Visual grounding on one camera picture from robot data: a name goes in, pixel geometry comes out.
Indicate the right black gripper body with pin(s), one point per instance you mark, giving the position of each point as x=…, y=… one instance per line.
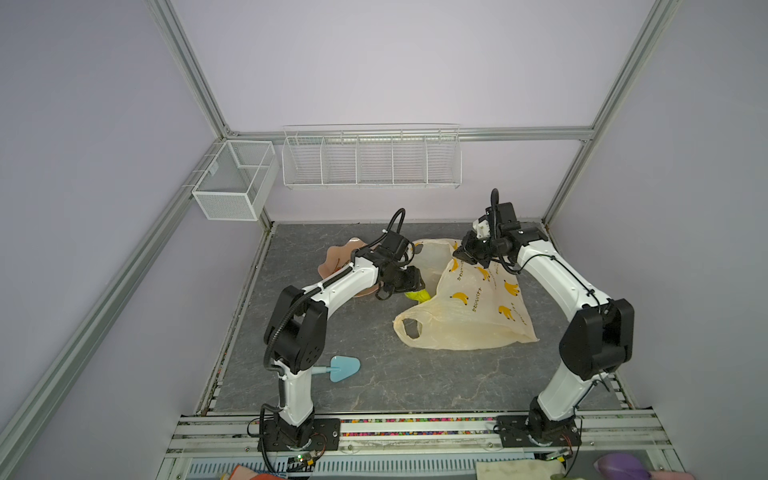
x=479, y=251

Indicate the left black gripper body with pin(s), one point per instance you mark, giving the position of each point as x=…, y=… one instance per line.
x=403, y=280

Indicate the green apple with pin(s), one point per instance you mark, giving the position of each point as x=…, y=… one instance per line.
x=420, y=296

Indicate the pink wavy fruit plate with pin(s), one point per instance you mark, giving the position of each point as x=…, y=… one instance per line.
x=350, y=271

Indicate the banana print plastic bag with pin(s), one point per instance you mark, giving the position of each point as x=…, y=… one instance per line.
x=472, y=307

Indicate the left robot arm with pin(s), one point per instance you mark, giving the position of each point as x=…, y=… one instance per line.
x=295, y=335

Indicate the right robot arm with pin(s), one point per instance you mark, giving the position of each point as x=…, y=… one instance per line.
x=599, y=335

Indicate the light blue plastic spatula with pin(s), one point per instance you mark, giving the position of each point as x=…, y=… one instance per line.
x=339, y=368

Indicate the beige cloth at edge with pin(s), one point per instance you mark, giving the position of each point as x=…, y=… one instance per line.
x=519, y=470

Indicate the purple object at edge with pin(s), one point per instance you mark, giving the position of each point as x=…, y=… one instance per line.
x=621, y=466

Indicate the white wire shelf long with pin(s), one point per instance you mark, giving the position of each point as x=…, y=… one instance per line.
x=410, y=155

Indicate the white wire basket small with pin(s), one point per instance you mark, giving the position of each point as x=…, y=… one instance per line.
x=236, y=183

